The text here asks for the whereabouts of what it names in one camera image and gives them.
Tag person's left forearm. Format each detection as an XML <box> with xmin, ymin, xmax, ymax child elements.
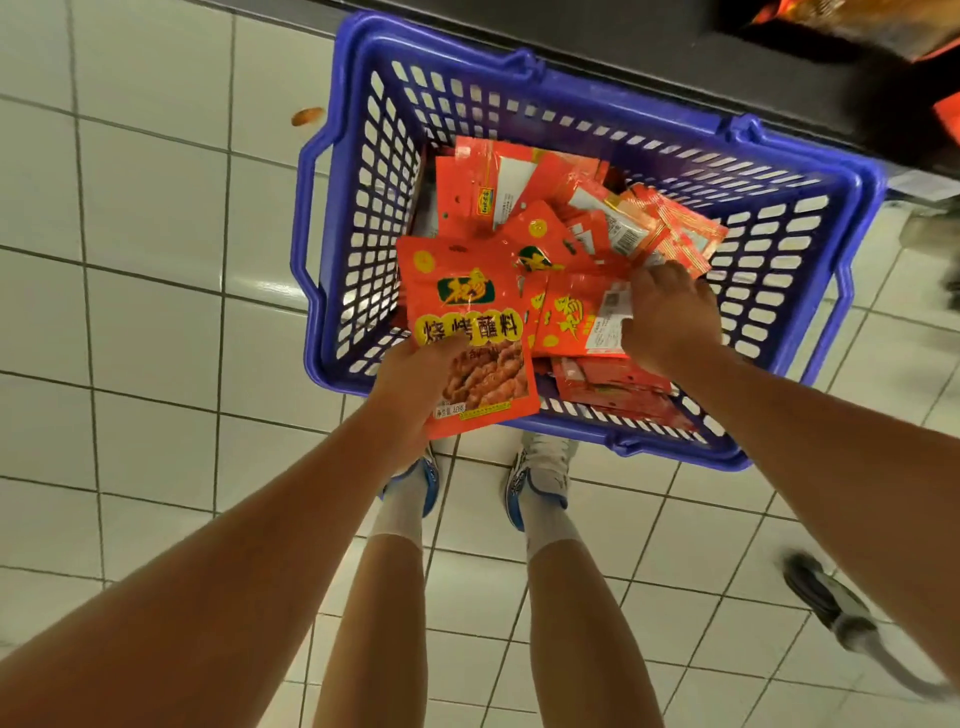
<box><xmin>0</xmin><ymin>412</ymin><xmax>414</xmax><ymax>728</ymax></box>

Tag grey shoe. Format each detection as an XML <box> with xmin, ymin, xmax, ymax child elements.
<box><xmin>382</xmin><ymin>442</ymin><xmax>444</xmax><ymax>519</ymax></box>
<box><xmin>502</xmin><ymin>432</ymin><xmax>579</xmax><ymax>534</ymax></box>

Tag person's left hand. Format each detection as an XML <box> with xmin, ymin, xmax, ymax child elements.
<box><xmin>367</xmin><ymin>330</ymin><xmax>474</xmax><ymax>459</ymax></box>

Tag grey left shoe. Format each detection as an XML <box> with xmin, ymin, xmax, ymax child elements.
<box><xmin>382</xmin><ymin>442</ymin><xmax>444</xmax><ymax>519</ymax></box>

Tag pile of red seasoning packets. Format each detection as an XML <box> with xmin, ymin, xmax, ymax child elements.
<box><xmin>435</xmin><ymin>138</ymin><xmax>729</xmax><ymax>429</ymax></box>

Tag red barbecue dip seasoning packet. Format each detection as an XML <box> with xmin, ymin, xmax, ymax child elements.
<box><xmin>396</xmin><ymin>235</ymin><xmax>542</xmax><ymax>441</ymax></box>

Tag person's right forearm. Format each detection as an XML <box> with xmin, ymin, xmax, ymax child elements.
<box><xmin>682</xmin><ymin>345</ymin><xmax>960</xmax><ymax>684</ymax></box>

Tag rows of hanging red packets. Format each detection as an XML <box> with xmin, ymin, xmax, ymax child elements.
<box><xmin>750</xmin><ymin>0</ymin><xmax>960</xmax><ymax>144</ymax></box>

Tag grey right shoe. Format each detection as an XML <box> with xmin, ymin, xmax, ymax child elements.
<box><xmin>502</xmin><ymin>432</ymin><xmax>579</xmax><ymax>534</ymax></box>

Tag person's leg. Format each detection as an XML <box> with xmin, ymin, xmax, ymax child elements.
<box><xmin>312</xmin><ymin>480</ymin><xmax>429</xmax><ymax>728</ymax></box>
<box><xmin>517</xmin><ymin>495</ymin><xmax>665</xmax><ymax>728</ymax></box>

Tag blue plastic basket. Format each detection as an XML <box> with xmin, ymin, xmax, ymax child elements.
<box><xmin>291</xmin><ymin>12</ymin><xmax>888</xmax><ymax>471</ymax></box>

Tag person's right hand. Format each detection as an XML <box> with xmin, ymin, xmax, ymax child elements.
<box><xmin>619</xmin><ymin>262</ymin><xmax>726</xmax><ymax>380</ymax></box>

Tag person's left leg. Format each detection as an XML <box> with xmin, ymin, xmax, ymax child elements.
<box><xmin>312</xmin><ymin>480</ymin><xmax>429</xmax><ymax>728</ymax></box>

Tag person's right leg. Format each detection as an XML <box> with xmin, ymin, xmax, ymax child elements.
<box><xmin>517</xmin><ymin>495</ymin><xmax>665</xmax><ymax>728</ymax></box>

